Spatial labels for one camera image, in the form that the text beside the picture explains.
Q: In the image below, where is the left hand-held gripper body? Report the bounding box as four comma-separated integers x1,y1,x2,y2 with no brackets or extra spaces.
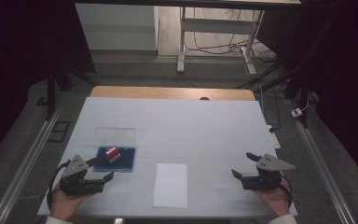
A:
59,154,106,196

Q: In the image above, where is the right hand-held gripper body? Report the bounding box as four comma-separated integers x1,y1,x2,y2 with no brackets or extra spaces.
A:
241,153,296,191

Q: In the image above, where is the red stamp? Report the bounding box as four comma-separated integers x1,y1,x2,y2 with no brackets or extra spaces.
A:
105,147,122,164

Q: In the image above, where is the blue ink pad clear lid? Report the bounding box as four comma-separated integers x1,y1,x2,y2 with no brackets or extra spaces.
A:
92,126,137,173

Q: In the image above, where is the white paper sheet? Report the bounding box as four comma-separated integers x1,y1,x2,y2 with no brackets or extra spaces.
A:
152,162,189,209

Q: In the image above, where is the person's right hand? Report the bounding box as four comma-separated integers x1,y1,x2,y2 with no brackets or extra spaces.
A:
252,171,293,217

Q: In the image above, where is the person's left hand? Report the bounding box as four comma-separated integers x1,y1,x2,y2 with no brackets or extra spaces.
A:
48,181,91,222

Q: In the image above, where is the small white adapter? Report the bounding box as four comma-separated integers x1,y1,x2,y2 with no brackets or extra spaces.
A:
290,107,304,119

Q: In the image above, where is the white table cover board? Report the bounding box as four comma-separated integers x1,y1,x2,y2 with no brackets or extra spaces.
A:
36,96,298,218

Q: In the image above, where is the black stand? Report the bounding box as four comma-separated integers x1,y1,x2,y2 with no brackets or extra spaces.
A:
236,59,313,129
45,60,99,121

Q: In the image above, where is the wooden table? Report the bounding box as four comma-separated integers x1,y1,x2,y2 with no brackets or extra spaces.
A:
89,85,256,102

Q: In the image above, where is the dark curtain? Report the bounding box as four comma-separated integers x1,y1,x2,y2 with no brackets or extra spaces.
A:
255,0,358,192
0,0,96,171

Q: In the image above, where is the white cabinet panel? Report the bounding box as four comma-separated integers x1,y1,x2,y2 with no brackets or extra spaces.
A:
75,3,159,51

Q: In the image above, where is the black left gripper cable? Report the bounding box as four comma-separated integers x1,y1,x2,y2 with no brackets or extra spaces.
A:
46,159,73,203

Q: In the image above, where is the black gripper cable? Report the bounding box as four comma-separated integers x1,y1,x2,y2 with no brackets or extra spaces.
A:
279,173,294,209
46,159,73,203

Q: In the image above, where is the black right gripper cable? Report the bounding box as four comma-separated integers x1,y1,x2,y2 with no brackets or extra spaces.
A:
279,173,294,209

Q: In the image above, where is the black floor socket frame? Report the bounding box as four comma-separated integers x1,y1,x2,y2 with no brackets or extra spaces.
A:
48,120,72,144

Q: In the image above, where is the metal floor rail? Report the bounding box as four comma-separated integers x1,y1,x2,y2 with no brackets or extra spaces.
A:
0,102,67,224
287,99,358,224

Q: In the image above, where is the tangle of floor cables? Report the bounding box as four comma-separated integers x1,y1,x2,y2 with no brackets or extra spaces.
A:
185,7,278,64

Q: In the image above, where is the white desk frame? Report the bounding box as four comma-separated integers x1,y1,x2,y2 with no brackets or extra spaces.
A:
176,6,266,76

